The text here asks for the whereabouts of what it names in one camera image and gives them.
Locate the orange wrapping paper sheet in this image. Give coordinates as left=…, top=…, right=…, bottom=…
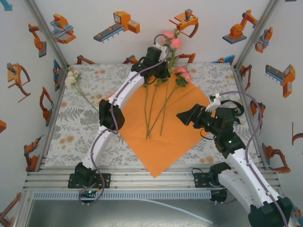
left=97, top=70, right=215, bottom=179

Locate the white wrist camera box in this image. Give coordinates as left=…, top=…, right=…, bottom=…
left=160, top=46, right=170, bottom=61
left=205, top=93, right=221, bottom=112

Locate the small circuit board green light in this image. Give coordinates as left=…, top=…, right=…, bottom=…
left=79, top=189, right=98, bottom=198

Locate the black adapter box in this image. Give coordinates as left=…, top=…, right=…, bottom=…
left=210, top=190, right=227, bottom=203

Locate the thin white tube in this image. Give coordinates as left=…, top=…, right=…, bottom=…
left=132, top=198, right=214, bottom=224

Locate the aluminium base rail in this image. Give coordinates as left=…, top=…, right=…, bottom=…
left=22, top=165, right=281, bottom=192

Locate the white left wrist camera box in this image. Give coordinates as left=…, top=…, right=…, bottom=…
left=160, top=46, right=170, bottom=61

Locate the floral patterned tablecloth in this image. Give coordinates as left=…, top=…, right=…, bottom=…
left=44, top=62, right=265, bottom=167

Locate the white slotted cable duct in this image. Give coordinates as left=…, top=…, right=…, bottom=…
left=32, top=191, right=212, bottom=201

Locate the aluminium side rail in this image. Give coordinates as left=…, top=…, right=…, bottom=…
left=35, top=66, right=71, bottom=172
left=233, top=67, right=268, bottom=171

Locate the pink fake rose stem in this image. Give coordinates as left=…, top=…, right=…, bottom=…
left=148, top=66, right=192, bottom=138
left=160, top=29, right=183, bottom=137
left=147, top=78, right=169, bottom=140

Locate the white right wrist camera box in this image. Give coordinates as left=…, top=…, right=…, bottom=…
left=205, top=93, right=221, bottom=112

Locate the light blue fake flower stem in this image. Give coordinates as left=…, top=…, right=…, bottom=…
left=143, top=82, right=152, bottom=140

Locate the aluminium frame post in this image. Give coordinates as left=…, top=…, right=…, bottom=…
left=23, top=0, right=71, bottom=71
left=233, top=0, right=282, bottom=71

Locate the aluminium frame leg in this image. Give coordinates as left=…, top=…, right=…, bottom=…
left=13, top=190, right=33, bottom=227

